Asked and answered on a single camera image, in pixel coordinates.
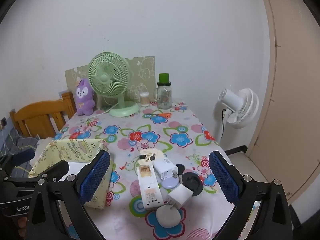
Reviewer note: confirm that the long white box orange label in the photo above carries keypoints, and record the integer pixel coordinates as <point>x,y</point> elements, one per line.
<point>150,188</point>

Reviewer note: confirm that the green desk fan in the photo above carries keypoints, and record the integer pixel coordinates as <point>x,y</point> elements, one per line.
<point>107,77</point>

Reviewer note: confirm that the grey oval pebble-shaped case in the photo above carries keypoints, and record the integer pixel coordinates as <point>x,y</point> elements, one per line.
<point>168,216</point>

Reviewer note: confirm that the black key with round fob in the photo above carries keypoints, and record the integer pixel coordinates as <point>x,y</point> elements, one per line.
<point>192,183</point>

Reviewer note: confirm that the clear cotton swab jar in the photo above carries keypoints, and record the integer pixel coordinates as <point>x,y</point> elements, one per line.
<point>144,99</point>

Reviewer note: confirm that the white cube power adapter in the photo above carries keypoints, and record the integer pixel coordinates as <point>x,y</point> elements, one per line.
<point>180,195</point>

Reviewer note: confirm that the white cloth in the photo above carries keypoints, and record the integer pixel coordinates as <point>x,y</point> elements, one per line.
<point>43,143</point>

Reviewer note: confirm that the lavender earbud case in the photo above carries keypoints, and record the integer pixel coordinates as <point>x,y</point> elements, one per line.
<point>170,183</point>

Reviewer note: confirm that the yellow cartoon print storage box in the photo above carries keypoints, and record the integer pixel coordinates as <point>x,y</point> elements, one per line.
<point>75,150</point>

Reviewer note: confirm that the glass jar with green lid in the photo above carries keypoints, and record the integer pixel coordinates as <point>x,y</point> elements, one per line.
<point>163,97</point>

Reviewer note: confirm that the round cream cartoon tin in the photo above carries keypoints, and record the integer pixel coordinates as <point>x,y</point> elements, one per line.
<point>156,155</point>

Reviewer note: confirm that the purple plush toy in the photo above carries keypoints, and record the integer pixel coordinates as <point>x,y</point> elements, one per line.
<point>85,100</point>

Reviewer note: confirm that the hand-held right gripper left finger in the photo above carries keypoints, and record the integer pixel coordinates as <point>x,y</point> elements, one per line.
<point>96,177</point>

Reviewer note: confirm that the white standing fan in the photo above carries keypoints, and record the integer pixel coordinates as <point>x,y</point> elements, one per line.
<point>240,105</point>

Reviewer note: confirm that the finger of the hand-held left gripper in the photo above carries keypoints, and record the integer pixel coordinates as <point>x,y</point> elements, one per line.
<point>23,157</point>
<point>56,170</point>

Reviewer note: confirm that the wooden bed headboard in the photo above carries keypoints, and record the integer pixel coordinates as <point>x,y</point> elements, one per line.
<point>32,112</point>

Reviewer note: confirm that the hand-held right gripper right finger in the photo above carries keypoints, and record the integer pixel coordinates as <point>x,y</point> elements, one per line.
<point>223,177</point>

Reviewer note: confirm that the person's left hand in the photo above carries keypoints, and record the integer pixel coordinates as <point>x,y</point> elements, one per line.
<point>20,226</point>

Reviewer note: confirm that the white charger with plug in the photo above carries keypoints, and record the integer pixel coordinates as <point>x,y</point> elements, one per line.
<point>162,167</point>

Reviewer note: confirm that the dark wall socket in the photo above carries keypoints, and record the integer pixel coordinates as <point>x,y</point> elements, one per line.
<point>3,122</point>

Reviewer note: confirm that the beige door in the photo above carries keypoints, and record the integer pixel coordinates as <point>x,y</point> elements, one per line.
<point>295,105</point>

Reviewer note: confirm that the beige patterned wall panel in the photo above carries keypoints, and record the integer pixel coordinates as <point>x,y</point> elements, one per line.
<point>142,72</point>

